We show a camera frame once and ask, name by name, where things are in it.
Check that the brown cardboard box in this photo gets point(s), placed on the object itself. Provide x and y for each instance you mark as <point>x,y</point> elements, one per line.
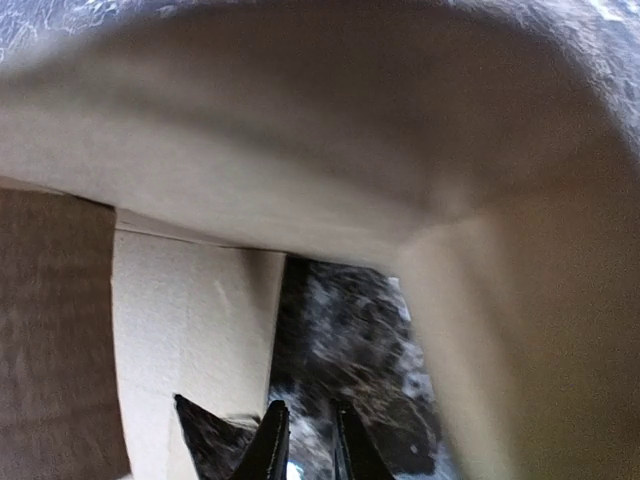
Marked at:
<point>467,155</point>

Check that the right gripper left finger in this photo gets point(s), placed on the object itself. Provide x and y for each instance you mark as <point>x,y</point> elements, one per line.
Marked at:
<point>266,458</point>

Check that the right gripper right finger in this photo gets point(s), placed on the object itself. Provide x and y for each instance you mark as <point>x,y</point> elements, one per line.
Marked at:
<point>355,456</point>

